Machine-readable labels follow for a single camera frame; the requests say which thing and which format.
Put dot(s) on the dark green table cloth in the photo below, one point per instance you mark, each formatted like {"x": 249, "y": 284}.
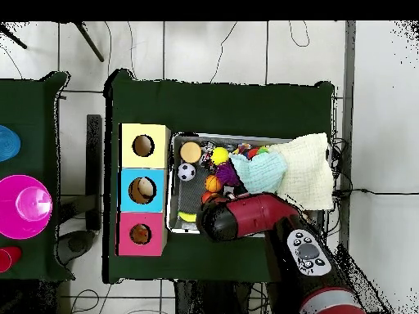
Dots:
{"x": 229, "y": 108}
{"x": 29, "y": 98}

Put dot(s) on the black panel stand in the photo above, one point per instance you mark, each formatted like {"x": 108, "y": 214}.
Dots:
{"x": 94, "y": 163}

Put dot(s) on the mint green knitted cloth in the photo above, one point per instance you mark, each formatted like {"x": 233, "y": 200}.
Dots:
{"x": 262, "y": 173}

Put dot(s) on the shallow metal mesh bin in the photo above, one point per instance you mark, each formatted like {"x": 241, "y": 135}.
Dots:
{"x": 190, "y": 196}

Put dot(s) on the small orange basketball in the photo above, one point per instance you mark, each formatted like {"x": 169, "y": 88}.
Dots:
{"x": 213, "y": 183}

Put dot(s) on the black tripod leg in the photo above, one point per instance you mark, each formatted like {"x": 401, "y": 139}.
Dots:
{"x": 90, "y": 42}
{"x": 13, "y": 39}

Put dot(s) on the magenta plastic bowl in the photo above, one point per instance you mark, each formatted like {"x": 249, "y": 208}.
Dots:
{"x": 13, "y": 212}

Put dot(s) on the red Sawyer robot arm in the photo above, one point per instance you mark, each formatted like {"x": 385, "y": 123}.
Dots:
{"x": 262, "y": 212}

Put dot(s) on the purple spiky ball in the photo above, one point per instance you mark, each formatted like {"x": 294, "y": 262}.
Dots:
{"x": 226, "y": 175}

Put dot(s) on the blue round disc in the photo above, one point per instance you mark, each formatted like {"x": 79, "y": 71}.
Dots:
{"x": 8, "y": 144}

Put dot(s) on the wooden box with three holes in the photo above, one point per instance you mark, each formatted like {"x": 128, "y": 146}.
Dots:
{"x": 144, "y": 162}

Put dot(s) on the small soccer ball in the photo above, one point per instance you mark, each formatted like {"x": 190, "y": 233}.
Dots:
{"x": 186, "y": 171}

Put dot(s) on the smooth yellow ball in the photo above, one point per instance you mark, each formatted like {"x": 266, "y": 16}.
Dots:
{"x": 220, "y": 156}

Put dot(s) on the cream knitted cloth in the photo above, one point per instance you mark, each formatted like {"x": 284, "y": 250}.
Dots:
{"x": 307, "y": 170}

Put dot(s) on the grey round stand base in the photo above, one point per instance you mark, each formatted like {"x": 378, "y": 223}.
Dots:
{"x": 77, "y": 243}

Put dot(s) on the smooth orange-red ball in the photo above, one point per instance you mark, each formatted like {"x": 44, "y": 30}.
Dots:
{"x": 206, "y": 196}

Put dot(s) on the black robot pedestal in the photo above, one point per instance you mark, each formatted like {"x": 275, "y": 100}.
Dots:
{"x": 209, "y": 297}

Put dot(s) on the round container with orange lid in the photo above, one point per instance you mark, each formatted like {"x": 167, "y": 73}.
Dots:
{"x": 191, "y": 152}

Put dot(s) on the yellow toy banana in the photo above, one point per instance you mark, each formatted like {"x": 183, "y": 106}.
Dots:
{"x": 186, "y": 216}

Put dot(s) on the red plastic cup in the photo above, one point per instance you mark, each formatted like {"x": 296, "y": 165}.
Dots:
{"x": 8, "y": 258}

